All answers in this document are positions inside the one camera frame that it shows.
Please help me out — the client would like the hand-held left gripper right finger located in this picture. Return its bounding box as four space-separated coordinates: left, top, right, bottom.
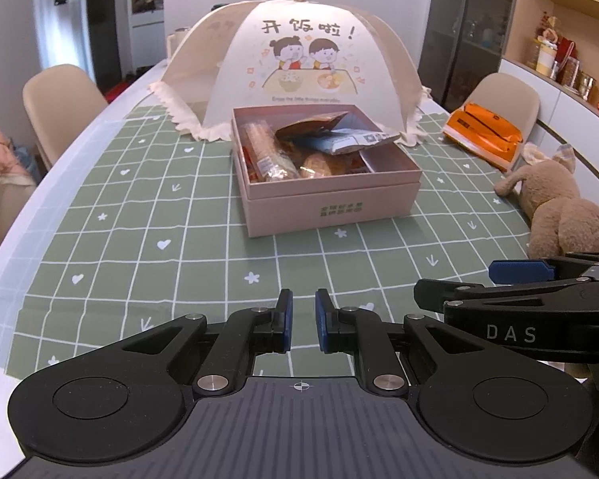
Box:
314 288 482 396

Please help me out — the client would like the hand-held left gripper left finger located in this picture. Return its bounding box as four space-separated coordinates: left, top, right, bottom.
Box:
120 288 294 396

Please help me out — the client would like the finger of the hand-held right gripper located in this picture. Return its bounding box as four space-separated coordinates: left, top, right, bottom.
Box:
413 278 586 313
489 251 599 283

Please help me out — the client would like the pink cardboard box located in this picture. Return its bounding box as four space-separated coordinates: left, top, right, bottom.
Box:
230 104 422 238

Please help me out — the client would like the bread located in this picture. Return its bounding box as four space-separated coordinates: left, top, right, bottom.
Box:
299 152 365 179

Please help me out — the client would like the long biscuit packet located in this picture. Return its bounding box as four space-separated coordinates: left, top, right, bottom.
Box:
242 121 300 184

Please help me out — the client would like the blue snack packet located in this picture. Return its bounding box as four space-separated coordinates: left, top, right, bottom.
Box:
307 129 401 157

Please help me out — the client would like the brown plush toy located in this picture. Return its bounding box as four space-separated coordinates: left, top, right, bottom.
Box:
494 144 599 260

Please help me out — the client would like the orange bag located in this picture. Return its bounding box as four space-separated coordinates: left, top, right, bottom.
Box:
442 102 526 170

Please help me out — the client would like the white sideboard cabinet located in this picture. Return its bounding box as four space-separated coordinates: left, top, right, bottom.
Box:
499 57 599 175

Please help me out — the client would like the beige chair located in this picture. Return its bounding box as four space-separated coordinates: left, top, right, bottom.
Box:
22 64 109 170
462 72 541 160

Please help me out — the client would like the brown snack packet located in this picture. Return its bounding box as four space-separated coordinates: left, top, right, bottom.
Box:
274 112 350 141

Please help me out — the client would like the cream bottle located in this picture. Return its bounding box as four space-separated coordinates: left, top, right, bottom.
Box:
535 42 558 75

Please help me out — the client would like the small doll ornament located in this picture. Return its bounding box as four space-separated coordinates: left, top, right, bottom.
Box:
538 12 563 43

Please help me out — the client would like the dark glass cabinet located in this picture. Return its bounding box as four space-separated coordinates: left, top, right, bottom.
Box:
419 0 522 113

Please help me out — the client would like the printed mesh food cover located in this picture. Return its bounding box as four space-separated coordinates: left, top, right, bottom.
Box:
147 0 432 148

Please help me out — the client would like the pink cloth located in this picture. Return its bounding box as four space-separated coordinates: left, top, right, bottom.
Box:
0 119 37 188

